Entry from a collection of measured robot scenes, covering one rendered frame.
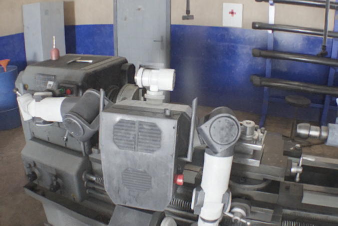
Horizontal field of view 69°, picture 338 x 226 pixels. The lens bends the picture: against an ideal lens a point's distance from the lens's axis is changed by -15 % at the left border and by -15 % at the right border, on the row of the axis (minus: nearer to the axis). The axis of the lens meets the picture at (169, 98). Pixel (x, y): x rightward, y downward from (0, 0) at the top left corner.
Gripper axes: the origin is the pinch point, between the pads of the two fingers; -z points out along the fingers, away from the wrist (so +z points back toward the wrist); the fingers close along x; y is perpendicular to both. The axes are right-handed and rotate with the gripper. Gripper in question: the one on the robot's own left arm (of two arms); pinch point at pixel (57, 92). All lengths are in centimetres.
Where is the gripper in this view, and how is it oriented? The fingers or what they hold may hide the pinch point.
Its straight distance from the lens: 156.0
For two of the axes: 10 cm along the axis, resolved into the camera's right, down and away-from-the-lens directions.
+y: 0.0, -9.5, -3.2
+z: -3.9, 3.0, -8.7
